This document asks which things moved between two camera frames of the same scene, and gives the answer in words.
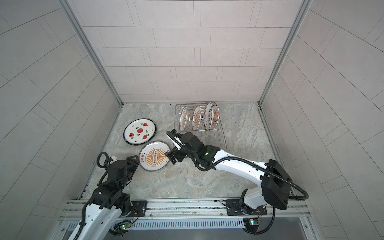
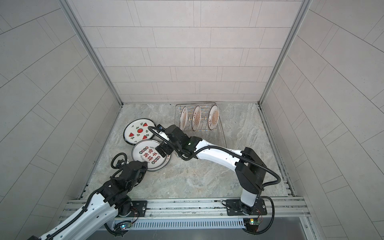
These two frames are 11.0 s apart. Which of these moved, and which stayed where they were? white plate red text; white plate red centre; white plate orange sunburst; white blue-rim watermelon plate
Moved: white plate red text
Stayed: white plate orange sunburst; white plate red centre; white blue-rim watermelon plate
